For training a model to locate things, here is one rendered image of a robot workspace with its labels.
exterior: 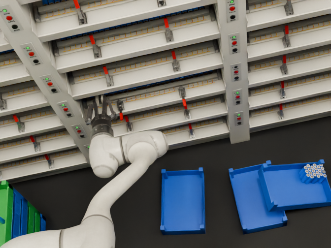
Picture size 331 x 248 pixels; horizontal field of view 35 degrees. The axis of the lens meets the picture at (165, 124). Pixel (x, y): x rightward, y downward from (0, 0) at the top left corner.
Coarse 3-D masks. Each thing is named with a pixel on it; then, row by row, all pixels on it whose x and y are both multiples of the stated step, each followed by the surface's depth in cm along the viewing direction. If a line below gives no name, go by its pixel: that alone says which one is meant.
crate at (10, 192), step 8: (0, 184) 221; (8, 184) 221; (0, 192) 225; (8, 192) 220; (0, 200) 223; (8, 200) 218; (0, 208) 222; (8, 208) 217; (0, 216) 220; (8, 216) 216; (0, 224) 218; (8, 224) 215; (0, 232) 216; (8, 232) 213; (0, 240) 215; (8, 240) 212
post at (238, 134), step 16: (224, 0) 175; (240, 0) 176; (224, 16) 181; (240, 16) 183; (224, 32) 189; (240, 32) 190; (224, 48) 197; (240, 48) 198; (224, 64) 206; (240, 80) 217; (240, 128) 252
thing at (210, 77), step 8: (184, 80) 221; (192, 80) 221; (200, 80) 221; (152, 88) 222; (160, 88) 222; (168, 88) 222; (112, 96) 223; (120, 96) 223; (128, 96) 223; (88, 104) 223
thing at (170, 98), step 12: (216, 72) 223; (204, 84) 223; (216, 84) 222; (144, 96) 224; (156, 96) 224; (168, 96) 223; (192, 96) 222; (204, 96) 225; (84, 108) 226; (108, 108) 224; (132, 108) 223; (144, 108) 224
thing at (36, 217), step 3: (36, 210) 249; (36, 213) 249; (39, 213) 253; (36, 216) 248; (39, 216) 252; (36, 219) 247; (39, 219) 251; (36, 222) 247; (39, 222) 251; (36, 225) 246; (39, 225) 250; (36, 228) 246; (39, 228) 249; (33, 231) 249; (36, 231) 245; (39, 231) 249
